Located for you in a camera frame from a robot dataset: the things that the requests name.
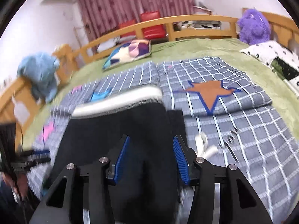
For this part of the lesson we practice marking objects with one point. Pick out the black pants with white stripe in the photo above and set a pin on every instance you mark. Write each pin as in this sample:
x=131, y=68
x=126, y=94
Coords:
x=148, y=189

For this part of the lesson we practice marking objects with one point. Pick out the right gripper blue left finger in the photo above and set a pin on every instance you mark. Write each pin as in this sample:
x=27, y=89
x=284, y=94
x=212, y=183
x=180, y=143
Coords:
x=117, y=157

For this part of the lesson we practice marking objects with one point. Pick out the wooden bed frame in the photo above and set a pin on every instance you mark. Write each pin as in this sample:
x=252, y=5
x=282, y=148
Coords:
x=20, y=89

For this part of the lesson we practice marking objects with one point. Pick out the person left hand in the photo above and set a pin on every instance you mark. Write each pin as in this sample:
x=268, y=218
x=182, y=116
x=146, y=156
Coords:
x=21, y=185

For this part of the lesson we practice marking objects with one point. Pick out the blue plush toy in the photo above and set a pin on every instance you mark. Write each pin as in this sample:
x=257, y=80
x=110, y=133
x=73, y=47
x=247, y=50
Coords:
x=40, y=70

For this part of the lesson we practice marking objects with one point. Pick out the maroon patterned curtain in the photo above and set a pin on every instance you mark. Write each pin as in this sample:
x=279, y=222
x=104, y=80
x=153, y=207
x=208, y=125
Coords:
x=103, y=16

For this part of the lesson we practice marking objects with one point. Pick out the white black spotted pillow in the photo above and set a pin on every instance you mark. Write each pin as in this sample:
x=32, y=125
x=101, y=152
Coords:
x=279, y=59

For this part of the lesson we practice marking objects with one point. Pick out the grey grid star quilt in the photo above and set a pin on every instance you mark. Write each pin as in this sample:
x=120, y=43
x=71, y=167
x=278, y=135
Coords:
x=235, y=114

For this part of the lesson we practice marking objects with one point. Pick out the purple plush toy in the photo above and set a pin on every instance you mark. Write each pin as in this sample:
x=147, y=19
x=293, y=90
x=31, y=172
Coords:
x=254, y=27

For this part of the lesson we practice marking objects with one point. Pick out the green bed sheet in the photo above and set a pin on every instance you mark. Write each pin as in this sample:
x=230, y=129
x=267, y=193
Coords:
x=284, y=100

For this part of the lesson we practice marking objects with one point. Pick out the colourful geometric pillow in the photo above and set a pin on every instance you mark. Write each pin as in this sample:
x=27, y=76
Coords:
x=128, y=52

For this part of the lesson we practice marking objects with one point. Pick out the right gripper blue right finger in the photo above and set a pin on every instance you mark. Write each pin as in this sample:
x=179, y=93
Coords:
x=185, y=157

